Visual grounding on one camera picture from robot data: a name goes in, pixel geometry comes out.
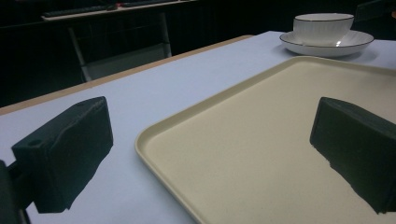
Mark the white plate with dark rim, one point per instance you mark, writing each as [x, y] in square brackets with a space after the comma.
[358, 42]

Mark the background desk with keyboard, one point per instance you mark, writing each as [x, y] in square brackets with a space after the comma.
[106, 9]

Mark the beige plastic tray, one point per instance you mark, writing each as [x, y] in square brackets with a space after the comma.
[255, 140]

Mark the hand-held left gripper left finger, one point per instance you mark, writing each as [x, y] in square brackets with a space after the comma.
[67, 149]

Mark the white folding chair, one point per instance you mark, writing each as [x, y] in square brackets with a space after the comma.
[124, 59]

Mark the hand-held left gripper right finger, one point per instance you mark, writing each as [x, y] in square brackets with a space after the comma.
[358, 146]

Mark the white bowl with dark rim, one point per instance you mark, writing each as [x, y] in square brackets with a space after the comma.
[322, 28]

